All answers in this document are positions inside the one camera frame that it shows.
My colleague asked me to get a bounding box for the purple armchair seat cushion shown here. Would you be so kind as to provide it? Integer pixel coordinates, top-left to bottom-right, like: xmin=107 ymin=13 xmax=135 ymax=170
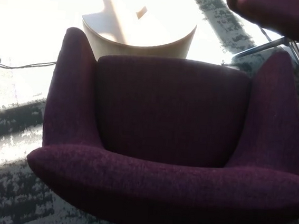
xmin=86 ymin=50 xmax=252 ymax=171

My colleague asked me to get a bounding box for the round light wooden side table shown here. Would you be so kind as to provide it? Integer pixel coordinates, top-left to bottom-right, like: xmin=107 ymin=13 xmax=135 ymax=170
xmin=78 ymin=0 xmax=200 ymax=69

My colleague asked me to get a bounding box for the black floor cable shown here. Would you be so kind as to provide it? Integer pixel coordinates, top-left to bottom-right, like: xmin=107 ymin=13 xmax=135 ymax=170
xmin=0 ymin=55 xmax=59 ymax=74

